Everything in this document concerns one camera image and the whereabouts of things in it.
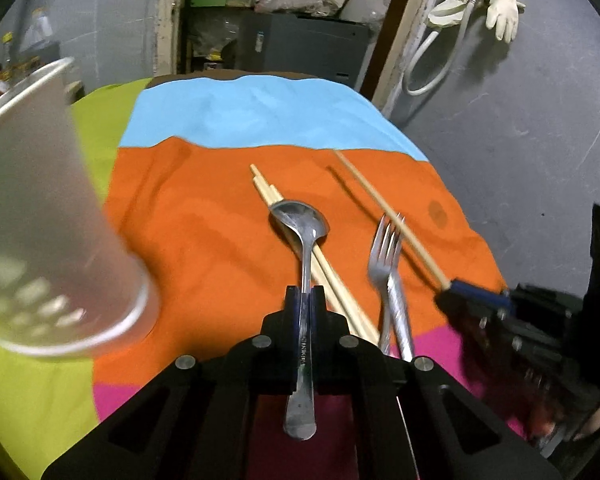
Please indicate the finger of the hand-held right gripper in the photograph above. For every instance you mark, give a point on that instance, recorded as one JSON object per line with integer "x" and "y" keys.
{"x": 480, "y": 296}

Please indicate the multicoloured cloth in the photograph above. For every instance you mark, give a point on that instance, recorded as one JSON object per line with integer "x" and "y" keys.
{"x": 205, "y": 210}

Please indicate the translucent plastic cup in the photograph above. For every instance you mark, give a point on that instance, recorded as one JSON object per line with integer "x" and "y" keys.
{"x": 40, "y": 210}

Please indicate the grey cabinet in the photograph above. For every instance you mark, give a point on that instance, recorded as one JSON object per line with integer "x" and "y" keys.
{"x": 305, "y": 45}

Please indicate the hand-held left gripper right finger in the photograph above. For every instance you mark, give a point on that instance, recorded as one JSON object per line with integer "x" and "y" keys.
{"x": 318, "y": 310}

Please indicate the wooden door frame post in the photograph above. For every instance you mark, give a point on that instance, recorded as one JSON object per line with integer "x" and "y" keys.
{"x": 410, "y": 30}
{"x": 170, "y": 15}

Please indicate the wooden chopstick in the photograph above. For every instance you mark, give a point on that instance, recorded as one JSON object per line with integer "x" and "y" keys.
{"x": 380, "y": 205}
{"x": 330, "y": 270}
{"x": 342, "y": 305}
{"x": 260, "y": 179}

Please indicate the metal fork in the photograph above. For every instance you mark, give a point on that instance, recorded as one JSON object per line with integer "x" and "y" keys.
{"x": 387, "y": 255}

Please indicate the cream rubber glove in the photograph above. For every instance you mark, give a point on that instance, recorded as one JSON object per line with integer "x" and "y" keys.
{"x": 452, "y": 2}
{"x": 505, "y": 7}

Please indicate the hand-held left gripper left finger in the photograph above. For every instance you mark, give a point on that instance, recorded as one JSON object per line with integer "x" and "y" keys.
{"x": 292, "y": 310}

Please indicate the metal spoon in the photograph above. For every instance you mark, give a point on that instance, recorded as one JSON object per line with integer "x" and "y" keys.
{"x": 300, "y": 220}

